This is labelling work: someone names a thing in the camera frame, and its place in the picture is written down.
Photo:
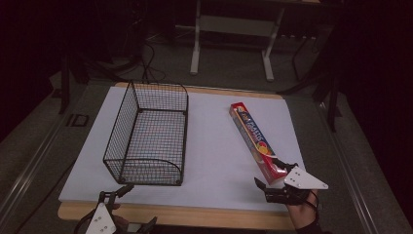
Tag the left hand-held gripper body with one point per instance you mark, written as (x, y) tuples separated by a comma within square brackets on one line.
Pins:
[(101, 221)]

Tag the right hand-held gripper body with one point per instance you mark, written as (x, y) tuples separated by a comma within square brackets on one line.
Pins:
[(303, 180)]

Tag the person's left hand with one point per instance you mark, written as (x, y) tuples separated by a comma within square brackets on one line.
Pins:
[(120, 221)]

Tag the person's right hand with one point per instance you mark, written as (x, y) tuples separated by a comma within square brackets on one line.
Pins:
[(302, 213)]

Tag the white paper sheet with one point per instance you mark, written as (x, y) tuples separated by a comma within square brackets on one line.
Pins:
[(214, 156)]

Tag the black metal stand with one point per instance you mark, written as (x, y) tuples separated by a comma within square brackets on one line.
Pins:
[(328, 81), (65, 87)]

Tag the metal floor rail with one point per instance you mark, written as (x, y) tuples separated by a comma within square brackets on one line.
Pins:
[(29, 169), (350, 169)]

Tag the black rectangular floor bracket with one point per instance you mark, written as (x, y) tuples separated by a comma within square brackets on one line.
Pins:
[(78, 120)]

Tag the white metal desk frame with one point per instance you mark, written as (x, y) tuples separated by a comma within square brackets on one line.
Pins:
[(233, 25)]

